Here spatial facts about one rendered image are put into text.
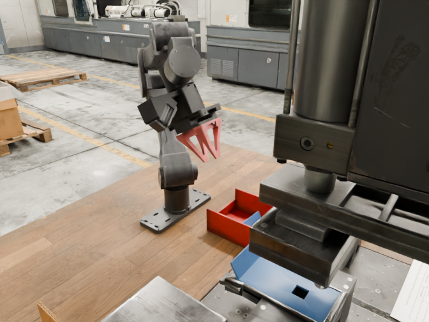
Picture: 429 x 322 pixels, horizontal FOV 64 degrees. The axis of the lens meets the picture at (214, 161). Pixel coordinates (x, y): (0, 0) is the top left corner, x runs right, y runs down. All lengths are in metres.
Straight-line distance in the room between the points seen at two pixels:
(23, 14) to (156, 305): 11.41
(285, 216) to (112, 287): 0.40
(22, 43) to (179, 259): 11.24
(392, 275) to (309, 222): 0.39
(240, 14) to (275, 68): 1.06
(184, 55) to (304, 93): 0.30
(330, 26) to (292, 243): 0.23
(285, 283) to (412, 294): 0.27
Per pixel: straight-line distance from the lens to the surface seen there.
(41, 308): 0.61
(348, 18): 0.34
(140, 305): 0.64
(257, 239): 0.42
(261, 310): 0.53
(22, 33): 11.79
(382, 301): 0.72
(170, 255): 0.75
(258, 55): 5.83
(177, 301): 0.63
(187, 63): 0.61
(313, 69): 0.36
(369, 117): 0.32
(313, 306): 0.55
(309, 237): 0.41
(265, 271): 0.58
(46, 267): 0.79
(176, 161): 0.78
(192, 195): 0.92
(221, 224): 0.77
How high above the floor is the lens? 1.39
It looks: 25 degrees down
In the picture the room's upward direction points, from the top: straight up
